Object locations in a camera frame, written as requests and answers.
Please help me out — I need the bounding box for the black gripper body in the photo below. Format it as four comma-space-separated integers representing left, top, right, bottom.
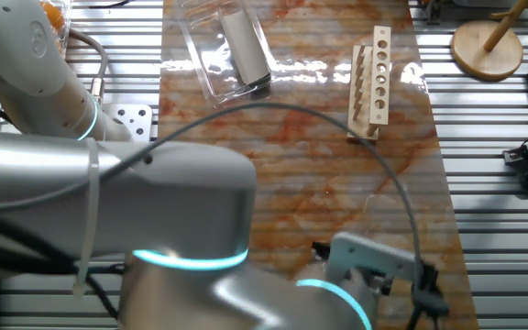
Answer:
311, 240, 334, 264

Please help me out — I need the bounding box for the wooden test tube rack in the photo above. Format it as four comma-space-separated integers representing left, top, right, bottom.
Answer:
346, 25, 392, 146

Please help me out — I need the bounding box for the orange marble pattern mat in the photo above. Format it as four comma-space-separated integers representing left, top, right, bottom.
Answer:
147, 0, 479, 330

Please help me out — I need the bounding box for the clear plastic tray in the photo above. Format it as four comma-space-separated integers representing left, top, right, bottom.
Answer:
176, 0, 277, 107

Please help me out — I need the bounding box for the grey rectangular block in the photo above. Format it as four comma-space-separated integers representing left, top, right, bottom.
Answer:
220, 9, 273, 88

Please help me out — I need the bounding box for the wooden pole stand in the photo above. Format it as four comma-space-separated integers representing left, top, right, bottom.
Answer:
450, 0, 528, 83

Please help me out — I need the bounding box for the dark metal clamp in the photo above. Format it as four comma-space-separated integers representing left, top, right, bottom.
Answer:
417, 0, 444, 27

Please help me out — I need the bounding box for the orange fruit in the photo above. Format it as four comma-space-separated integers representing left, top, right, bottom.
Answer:
41, 1, 67, 29

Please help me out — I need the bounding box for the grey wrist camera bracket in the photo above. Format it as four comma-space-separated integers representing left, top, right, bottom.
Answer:
324, 231, 420, 284

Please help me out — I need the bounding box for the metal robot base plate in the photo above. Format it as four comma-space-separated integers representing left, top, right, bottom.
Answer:
102, 103, 154, 144

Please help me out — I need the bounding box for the white cable tie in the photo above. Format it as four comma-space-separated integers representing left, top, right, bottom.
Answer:
72, 138, 102, 300

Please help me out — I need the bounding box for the grey hose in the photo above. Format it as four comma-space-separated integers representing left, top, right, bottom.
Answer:
66, 27, 110, 107

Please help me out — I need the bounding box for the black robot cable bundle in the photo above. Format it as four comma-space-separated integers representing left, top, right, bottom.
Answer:
0, 91, 452, 330

